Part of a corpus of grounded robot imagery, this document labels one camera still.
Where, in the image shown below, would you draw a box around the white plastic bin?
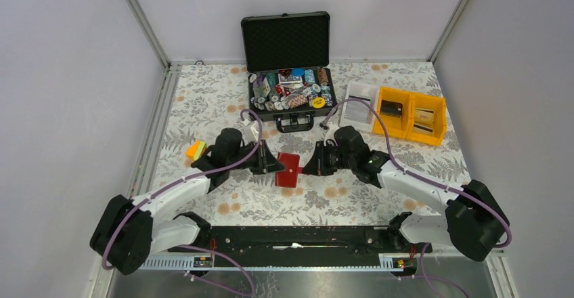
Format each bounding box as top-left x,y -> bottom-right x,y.
339,81 -> 380,132

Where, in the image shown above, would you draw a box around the black poker chip case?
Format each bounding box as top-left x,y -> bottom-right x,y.
240,11 -> 337,133

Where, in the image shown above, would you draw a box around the red leather card holder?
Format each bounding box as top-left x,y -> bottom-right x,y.
275,152 -> 303,189

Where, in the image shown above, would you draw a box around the white slotted cable duct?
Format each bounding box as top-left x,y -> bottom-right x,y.
139,252 -> 417,273

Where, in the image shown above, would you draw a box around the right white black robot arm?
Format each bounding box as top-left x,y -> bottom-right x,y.
302,126 -> 511,261

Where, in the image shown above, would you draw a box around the cards in white bin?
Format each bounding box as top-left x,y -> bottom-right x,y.
345,95 -> 372,123

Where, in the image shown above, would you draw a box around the black card in yellow bin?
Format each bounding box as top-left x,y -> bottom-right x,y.
379,100 -> 403,118

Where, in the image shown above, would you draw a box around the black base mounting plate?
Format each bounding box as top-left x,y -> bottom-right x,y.
194,226 -> 433,259

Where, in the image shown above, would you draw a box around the yellow round dealer chip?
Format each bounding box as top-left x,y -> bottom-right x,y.
310,97 -> 326,109

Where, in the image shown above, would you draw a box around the beige cards in yellow bin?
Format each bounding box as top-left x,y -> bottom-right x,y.
412,108 -> 435,135

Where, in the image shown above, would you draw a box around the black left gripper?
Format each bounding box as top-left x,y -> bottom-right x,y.
227,139 -> 285,175

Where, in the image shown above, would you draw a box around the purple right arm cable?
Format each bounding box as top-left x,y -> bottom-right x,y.
319,98 -> 513,298

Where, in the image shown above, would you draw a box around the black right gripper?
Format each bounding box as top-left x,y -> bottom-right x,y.
303,141 -> 356,176

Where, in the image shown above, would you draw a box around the yellow bin right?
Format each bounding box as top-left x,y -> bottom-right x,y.
406,92 -> 447,146

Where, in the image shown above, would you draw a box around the orange green sticky note block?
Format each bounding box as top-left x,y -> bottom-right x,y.
185,140 -> 207,161

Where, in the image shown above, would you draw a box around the floral patterned table mat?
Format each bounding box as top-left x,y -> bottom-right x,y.
153,62 -> 470,226

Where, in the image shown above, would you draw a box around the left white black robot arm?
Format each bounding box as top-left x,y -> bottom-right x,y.
89,128 -> 285,275

